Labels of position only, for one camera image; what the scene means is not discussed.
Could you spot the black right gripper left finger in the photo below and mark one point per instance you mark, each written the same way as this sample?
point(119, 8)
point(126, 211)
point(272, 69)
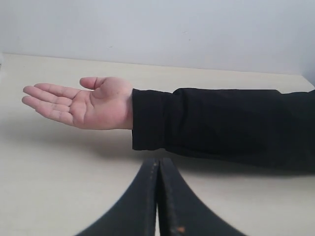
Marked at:
point(134, 214)

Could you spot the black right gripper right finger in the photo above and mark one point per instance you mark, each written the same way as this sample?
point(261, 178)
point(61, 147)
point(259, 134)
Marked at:
point(181, 212)

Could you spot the person's open hand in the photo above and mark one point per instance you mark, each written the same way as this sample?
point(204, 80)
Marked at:
point(104, 103)

